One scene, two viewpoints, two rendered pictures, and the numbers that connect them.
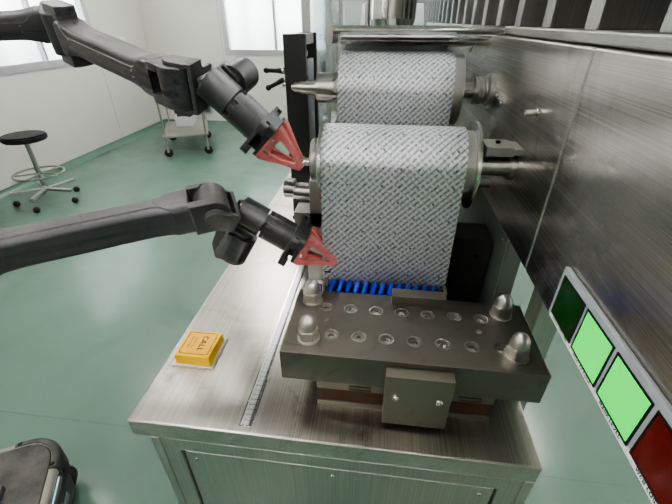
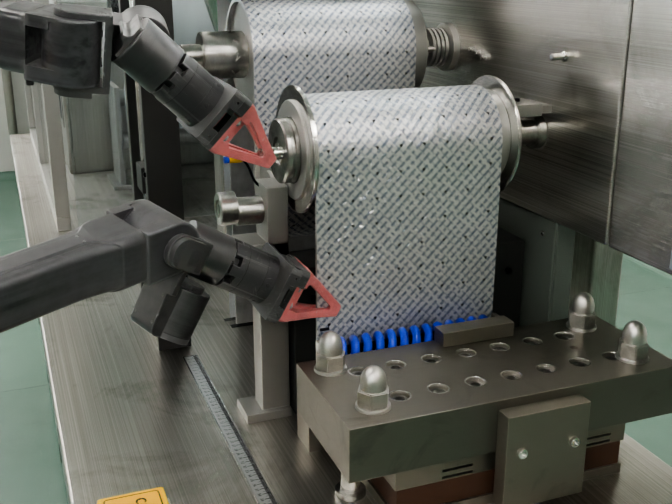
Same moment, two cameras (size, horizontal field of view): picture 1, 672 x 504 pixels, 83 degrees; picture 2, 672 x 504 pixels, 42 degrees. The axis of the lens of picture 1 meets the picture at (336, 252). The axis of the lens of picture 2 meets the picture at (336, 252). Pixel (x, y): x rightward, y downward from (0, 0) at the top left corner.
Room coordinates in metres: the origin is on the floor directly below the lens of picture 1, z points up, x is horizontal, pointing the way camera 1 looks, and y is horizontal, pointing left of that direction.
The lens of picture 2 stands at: (-0.23, 0.45, 1.46)
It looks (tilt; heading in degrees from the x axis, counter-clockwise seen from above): 18 degrees down; 332
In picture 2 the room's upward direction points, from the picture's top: straight up
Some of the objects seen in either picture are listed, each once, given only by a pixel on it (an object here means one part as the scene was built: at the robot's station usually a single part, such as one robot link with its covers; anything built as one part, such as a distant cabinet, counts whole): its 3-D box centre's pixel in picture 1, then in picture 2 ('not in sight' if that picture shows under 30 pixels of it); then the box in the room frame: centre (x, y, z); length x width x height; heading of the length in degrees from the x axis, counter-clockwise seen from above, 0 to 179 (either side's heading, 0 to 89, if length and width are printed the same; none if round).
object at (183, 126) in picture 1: (182, 107); not in sight; (5.12, 1.98, 0.51); 0.91 x 0.58 x 1.02; 17
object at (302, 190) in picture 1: (310, 243); (259, 303); (0.71, 0.05, 1.05); 0.06 x 0.05 x 0.31; 83
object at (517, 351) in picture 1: (519, 344); (634, 339); (0.41, -0.27, 1.05); 0.04 x 0.04 x 0.04
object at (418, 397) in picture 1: (416, 399); (542, 453); (0.38, -0.12, 0.96); 0.10 x 0.03 x 0.11; 83
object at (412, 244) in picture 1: (385, 248); (408, 270); (0.59, -0.09, 1.11); 0.23 x 0.01 x 0.18; 83
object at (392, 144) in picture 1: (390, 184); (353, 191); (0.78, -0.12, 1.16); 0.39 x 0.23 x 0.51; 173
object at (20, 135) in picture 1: (39, 169); not in sight; (3.31, 2.69, 0.31); 0.55 x 0.53 x 0.62; 173
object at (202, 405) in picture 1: (365, 175); (181, 230); (1.60, -0.13, 0.88); 2.52 x 0.66 x 0.04; 173
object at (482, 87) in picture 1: (474, 90); (427, 47); (0.88, -0.30, 1.33); 0.07 x 0.07 x 0.07; 83
